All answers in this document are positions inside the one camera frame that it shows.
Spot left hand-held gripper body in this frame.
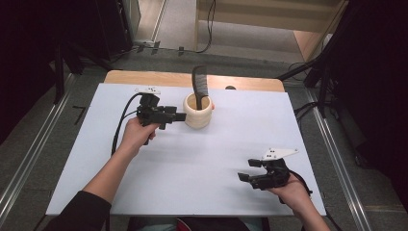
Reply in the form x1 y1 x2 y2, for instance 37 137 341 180
134 86 176 131

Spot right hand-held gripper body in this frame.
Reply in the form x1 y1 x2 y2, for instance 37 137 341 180
250 147 299 192

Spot cream ribbed cup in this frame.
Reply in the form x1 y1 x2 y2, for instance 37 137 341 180
182 91 216 130

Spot black comb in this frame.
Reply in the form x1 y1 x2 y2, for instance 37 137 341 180
191 64 210 112

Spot person's right hand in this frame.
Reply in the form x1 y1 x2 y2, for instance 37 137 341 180
267 174 311 216

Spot person's left hand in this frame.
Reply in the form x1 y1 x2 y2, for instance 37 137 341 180
118 116 161 157

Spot wooden table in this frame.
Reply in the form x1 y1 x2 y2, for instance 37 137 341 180
103 69 286 93

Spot white board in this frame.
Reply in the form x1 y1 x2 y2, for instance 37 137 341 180
45 83 327 217

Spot person's lap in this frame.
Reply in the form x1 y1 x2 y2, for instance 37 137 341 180
128 216 272 231

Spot black cabinet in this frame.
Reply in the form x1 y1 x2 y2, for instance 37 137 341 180
94 0 134 62

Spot black metal stand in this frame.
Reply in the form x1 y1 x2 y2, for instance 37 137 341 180
276 0 360 119
52 39 115 105

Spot light wooden shelf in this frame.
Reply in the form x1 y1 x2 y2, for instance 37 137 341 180
193 0 350 63

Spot right hand-held gripper cable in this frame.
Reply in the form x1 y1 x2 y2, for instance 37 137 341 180
288 168 314 197

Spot hand-held gripper cable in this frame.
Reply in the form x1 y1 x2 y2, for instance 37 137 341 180
288 168 314 197
110 91 142 157

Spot left hand-held gripper cable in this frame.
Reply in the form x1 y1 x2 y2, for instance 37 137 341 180
110 91 142 157

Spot metal floor rail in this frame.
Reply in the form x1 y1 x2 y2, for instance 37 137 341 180
0 72 77 224
305 89 373 231

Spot black floor cables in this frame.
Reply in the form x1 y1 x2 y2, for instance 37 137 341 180
293 100 322 123

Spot black hanging cable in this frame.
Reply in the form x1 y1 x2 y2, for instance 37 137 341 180
194 0 217 54

